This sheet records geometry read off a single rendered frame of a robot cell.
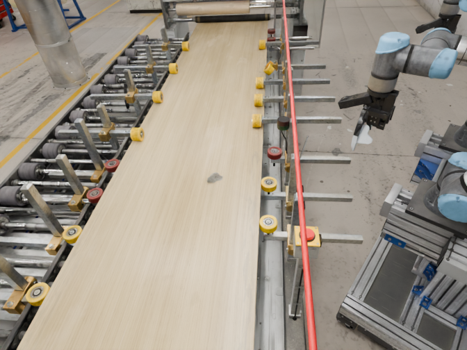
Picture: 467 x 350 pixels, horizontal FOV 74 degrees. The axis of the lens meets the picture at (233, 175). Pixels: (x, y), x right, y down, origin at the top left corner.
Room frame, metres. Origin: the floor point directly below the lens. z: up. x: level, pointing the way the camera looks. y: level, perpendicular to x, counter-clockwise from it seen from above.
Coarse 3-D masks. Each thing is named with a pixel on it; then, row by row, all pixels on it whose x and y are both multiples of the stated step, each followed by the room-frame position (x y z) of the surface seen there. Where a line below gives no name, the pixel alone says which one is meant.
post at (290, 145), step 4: (296, 120) 1.29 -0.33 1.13; (296, 124) 1.28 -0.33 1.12; (292, 128) 1.28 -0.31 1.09; (292, 132) 1.28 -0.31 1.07; (288, 136) 1.28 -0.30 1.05; (292, 136) 1.28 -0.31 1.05; (288, 140) 1.28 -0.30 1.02; (292, 140) 1.28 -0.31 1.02; (288, 144) 1.28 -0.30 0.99; (292, 144) 1.28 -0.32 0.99; (288, 148) 1.28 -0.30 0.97; (292, 148) 1.28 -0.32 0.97; (288, 152) 1.28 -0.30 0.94; (292, 152) 1.28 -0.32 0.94; (288, 156) 1.28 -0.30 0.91; (288, 160) 1.28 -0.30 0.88; (288, 176) 1.28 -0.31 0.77; (288, 180) 1.28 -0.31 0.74
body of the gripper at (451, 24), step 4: (440, 12) 1.49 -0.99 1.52; (440, 16) 1.47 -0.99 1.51; (444, 16) 1.45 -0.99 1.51; (448, 16) 1.44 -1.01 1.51; (452, 16) 1.44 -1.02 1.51; (456, 16) 1.44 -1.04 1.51; (460, 16) 1.43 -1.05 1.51; (444, 20) 1.46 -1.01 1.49; (448, 20) 1.45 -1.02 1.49; (452, 20) 1.44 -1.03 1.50; (456, 20) 1.43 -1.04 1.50; (444, 24) 1.46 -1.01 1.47; (448, 24) 1.45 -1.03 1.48; (452, 24) 1.44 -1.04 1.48; (456, 24) 1.43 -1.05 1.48; (448, 28) 1.44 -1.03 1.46; (452, 28) 1.43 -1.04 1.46; (456, 28) 1.46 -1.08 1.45; (452, 32) 1.41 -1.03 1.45
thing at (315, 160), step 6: (282, 156) 1.35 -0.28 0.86; (306, 156) 1.33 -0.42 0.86; (312, 156) 1.33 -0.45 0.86; (318, 156) 1.32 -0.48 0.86; (324, 156) 1.32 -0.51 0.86; (330, 156) 1.32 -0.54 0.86; (336, 156) 1.31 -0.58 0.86; (342, 156) 1.31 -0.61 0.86; (276, 162) 1.33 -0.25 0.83; (282, 162) 1.33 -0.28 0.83; (300, 162) 1.31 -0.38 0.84; (306, 162) 1.31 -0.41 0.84; (312, 162) 1.30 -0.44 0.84; (318, 162) 1.30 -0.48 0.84; (324, 162) 1.29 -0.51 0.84; (330, 162) 1.29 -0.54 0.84; (336, 162) 1.28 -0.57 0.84; (342, 162) 1.28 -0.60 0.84; (348, 162) 1.28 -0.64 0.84
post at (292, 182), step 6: (294, 156) 1.04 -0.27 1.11; (294, 162) 1.03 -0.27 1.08; (294, 168) 1.03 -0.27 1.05; (294, 174) 1.03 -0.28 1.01; (294, 180) 1.03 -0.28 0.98; (288, 186) 1.06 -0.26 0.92; (294, 186) 1.03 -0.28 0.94; (288, 192) 1.04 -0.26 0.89; (294, 192) 1.03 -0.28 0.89; (288, 198) 1.04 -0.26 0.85
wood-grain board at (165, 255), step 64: (192, 64) 2.63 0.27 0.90; (256, 64) 2.53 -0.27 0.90; (192, 128) 1.64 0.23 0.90; (256, 128) 1.58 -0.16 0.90; (128, 192) 1.12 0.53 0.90; (192, 192) 1.08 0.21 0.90; (256, 192) 1.05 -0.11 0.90; (128, 256) 0.74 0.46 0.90; (192, 256) 0.72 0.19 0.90; (256, 256) 0.69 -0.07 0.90; (64, 320) 0.50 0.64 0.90; (128, 320) 0.48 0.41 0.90; (192, 320) 0.46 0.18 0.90
